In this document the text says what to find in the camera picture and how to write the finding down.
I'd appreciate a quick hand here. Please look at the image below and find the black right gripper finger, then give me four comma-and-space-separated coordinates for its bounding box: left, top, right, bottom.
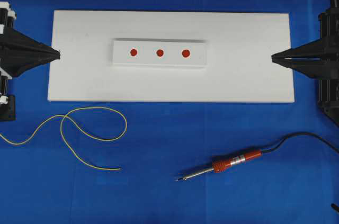
272, 59, 338, 79
272, 39, 338, 59

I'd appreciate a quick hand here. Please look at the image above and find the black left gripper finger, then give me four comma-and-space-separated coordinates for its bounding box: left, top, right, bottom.
1, 55, 60, 77
1, 26, 59, 57

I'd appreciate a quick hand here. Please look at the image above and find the yellow solder wire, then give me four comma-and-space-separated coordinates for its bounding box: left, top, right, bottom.
0, 106, 128, 171

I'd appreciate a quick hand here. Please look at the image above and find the red handled soldering iron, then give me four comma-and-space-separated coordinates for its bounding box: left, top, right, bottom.
175, 149, 262, 181

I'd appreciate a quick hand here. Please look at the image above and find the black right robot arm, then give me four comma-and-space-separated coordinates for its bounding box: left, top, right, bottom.
271, 7, 338, 112

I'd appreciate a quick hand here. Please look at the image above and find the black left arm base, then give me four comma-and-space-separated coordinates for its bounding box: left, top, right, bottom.
0, 95, 16, 122

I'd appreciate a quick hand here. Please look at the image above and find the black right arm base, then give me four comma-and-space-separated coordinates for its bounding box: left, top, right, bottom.
318, 101, 339, 126

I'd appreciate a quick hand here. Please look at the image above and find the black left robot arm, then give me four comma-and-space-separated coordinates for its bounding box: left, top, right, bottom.
1, 2, 60, 105

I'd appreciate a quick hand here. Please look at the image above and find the large white foam board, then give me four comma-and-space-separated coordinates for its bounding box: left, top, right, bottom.
48, 10, 295, 103

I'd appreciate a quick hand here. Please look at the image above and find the blue table cloth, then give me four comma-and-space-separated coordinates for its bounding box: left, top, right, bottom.
1, 0, 338, 223

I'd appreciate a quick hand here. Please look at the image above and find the small raised white plate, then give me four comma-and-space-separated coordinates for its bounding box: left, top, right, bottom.
112, 39, 207, 68

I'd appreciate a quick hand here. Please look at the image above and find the black clip at edge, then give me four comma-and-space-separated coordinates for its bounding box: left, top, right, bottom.
331, 203, 339, 213

